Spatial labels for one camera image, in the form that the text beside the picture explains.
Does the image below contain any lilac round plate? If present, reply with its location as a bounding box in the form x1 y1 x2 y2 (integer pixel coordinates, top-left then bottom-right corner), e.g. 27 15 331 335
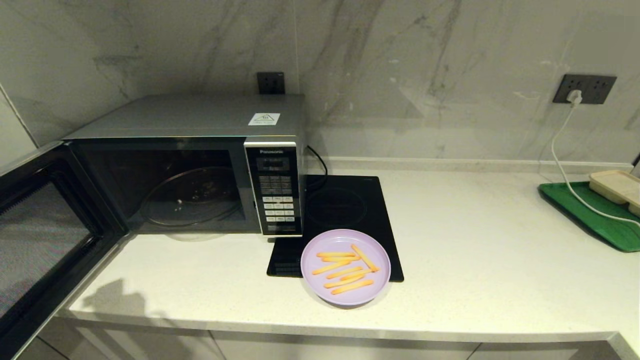
300 228 392 306

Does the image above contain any microwave door with dark glass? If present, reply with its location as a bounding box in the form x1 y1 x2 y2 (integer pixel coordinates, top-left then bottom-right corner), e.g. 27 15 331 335
0 141 129 360

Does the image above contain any silver Panasonic microwave oven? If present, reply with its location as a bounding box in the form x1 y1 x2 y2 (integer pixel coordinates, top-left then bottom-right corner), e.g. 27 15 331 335
62 93 310 237

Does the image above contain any black induction cooktop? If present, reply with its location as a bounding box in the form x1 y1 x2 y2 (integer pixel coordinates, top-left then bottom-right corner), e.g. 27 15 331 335
266 174 405 283

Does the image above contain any white triangle warning sticker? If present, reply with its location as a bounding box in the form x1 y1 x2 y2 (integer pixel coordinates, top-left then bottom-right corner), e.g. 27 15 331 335
248 112 281 126

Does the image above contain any grey cabinet front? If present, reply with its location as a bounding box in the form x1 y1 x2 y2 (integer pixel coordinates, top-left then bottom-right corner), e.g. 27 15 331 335
465 340 623 360
20 317 226 360
210 327 482 360

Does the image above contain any green plastic tray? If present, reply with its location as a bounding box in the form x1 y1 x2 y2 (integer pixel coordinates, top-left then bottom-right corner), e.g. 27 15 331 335
537 180 640 253

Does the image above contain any beige lunch container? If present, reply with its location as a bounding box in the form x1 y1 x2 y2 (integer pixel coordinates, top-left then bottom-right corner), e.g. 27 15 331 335
587 169 640 218

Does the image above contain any black cable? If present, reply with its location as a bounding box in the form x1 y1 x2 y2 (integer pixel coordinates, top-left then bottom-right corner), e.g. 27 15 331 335
306 145 329 190

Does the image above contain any small dark wall socket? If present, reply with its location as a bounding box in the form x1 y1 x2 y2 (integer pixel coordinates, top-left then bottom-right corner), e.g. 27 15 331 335
256 71 287 95

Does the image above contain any white cable with plug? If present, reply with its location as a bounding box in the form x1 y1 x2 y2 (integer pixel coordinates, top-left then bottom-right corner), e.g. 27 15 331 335
550 89 640 228

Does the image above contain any wide dark wall socket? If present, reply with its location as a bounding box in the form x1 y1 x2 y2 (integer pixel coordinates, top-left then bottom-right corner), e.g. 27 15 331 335
552 74 618 105

